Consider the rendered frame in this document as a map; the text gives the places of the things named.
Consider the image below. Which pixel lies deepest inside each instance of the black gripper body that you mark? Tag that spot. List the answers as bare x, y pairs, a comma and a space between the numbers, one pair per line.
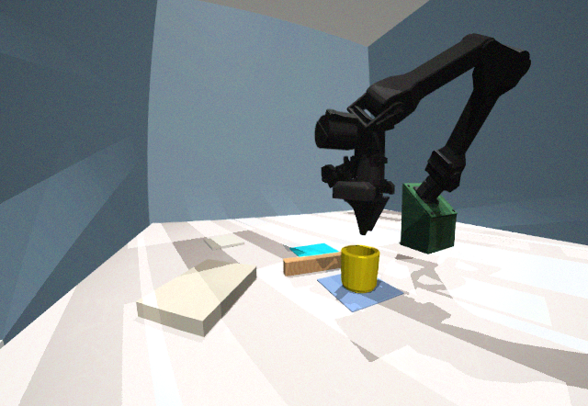
368, 181

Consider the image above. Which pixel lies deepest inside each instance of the brown wooden bar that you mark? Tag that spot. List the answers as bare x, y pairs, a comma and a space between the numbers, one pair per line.
311, 263

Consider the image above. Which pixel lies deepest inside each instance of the cream flat rectangular block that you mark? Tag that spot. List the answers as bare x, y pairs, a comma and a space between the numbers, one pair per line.
196, 300

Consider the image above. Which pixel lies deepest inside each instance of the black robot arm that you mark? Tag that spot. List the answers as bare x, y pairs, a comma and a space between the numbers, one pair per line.
498, 68

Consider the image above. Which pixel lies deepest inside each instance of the yellow cup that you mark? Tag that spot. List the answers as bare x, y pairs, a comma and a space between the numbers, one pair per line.
359, 267

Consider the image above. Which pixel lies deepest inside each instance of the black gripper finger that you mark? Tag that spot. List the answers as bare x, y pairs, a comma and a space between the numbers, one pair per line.
381, 206
364, 211

